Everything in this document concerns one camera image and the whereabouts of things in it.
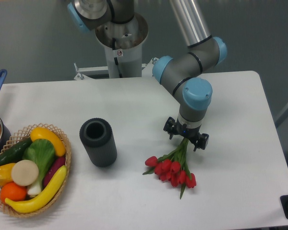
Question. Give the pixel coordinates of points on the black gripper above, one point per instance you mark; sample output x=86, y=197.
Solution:
x=173, y=127

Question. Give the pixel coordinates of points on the red tulip bouquet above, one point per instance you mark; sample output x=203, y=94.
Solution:
x=173, y=167

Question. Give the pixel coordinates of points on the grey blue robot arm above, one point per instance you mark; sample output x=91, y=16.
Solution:
x=180, y=77

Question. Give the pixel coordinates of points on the dark grey ribbed vase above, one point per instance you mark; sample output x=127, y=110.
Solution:
x=97, y=138

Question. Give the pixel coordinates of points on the purple sweet potato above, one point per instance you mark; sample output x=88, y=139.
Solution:
x=60, y=161

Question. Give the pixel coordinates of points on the green bok choy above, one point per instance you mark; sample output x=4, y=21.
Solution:
x=42, y=153

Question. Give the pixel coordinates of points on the short yellow squash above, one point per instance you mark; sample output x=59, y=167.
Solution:
x=44, y=133

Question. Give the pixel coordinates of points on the woven wicker basket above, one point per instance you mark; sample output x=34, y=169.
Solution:
x=23, y=134

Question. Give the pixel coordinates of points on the beige round disc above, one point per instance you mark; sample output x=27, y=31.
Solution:
x=24, y=172

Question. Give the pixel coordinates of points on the green cucumber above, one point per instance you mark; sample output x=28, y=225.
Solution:
x=15, y=152

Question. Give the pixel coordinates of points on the long yellow squash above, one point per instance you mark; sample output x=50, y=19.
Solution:
x=44, y=197

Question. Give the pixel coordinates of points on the orange fruit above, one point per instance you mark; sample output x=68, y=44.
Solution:
x=13, y=192

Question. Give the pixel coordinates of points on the yellow bell pepper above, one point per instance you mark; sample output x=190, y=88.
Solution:
x=6, y=174

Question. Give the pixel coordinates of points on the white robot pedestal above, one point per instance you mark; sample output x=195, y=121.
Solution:
x=123, y=49

